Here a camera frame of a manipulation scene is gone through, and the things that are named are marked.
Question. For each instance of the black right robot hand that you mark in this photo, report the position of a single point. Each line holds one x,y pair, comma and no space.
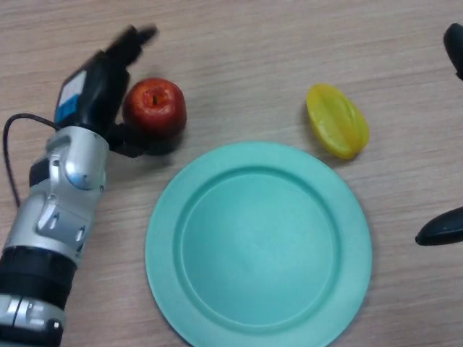
443,227

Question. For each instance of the green round plate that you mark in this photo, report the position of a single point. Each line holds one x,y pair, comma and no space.
258,246

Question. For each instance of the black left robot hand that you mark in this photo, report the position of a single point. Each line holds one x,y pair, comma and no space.
101,90

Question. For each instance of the red apple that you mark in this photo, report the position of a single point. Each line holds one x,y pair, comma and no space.
156,108

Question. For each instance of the yellow starfruit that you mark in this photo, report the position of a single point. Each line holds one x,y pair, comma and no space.
338,121

